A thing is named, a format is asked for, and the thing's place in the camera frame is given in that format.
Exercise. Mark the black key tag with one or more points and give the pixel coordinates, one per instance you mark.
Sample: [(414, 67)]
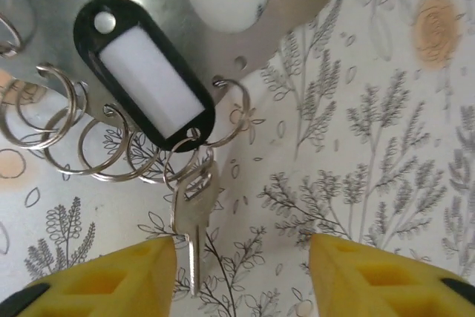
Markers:
[(130, 12)]

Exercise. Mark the floral patterned tablecloth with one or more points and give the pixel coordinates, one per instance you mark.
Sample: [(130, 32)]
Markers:
[(371, 146)]

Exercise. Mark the silver key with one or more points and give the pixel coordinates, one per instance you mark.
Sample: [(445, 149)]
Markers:
[(193, 213)]

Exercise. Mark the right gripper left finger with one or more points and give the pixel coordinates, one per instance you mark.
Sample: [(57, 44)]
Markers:
[(92, 287)]

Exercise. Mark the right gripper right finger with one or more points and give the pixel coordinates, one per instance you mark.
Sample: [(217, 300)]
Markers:
[(389, 287)]

